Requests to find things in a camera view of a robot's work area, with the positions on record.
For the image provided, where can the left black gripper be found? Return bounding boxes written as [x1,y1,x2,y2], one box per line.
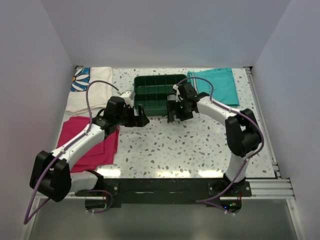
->
[115,104,149,128]

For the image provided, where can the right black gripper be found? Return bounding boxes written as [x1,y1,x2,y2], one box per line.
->
[166,99,193,124]

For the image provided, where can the grey striped underwear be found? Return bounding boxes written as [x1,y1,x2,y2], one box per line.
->
[167,94,176,101]

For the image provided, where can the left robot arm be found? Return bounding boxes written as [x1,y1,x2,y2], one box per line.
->
[29,96,150,202]

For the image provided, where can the green divided plastic tray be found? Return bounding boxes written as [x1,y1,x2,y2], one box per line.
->
[133,74,187,117]

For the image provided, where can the cream daisy print shirt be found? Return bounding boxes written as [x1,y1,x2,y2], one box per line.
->
[65,66,113,115]

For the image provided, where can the pink folded cloth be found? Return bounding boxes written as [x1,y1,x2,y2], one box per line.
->
[57,116,120,173]

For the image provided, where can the teal folded shorts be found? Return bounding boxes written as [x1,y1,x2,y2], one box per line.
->
[187,67,240,107]

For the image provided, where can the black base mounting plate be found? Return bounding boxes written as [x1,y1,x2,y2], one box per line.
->
[73,177,252,210]

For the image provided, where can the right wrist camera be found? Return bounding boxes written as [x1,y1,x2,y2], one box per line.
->
[172,84,182,102]

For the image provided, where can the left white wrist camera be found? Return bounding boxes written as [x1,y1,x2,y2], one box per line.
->
[120,90,135,106]

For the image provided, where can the aluminium frame rail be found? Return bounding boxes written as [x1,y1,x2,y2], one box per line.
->
[243,65,296,201]

